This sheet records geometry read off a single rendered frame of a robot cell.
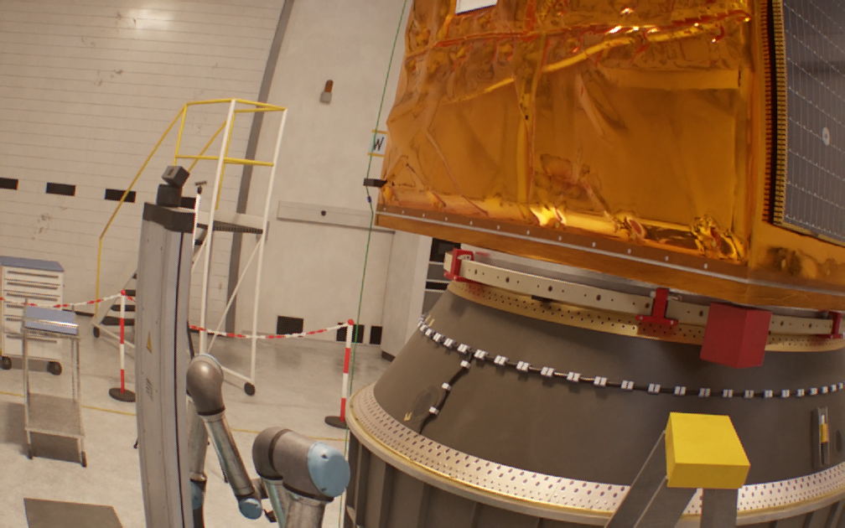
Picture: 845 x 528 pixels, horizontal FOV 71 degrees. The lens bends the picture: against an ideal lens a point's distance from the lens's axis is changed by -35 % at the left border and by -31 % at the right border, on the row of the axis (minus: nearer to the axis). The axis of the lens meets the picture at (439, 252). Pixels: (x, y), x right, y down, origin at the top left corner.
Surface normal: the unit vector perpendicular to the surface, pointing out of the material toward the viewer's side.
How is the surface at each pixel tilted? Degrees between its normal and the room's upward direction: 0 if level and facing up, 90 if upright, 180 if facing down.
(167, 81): 90
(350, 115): 90
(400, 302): 90
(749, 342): 90
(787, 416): 62
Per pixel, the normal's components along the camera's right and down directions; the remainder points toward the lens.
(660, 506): -0.24, -0.04
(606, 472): -0.27, -0.48
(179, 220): 0.58, 0.12
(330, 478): 0.88, 0.02
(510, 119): -0.84, -0.13
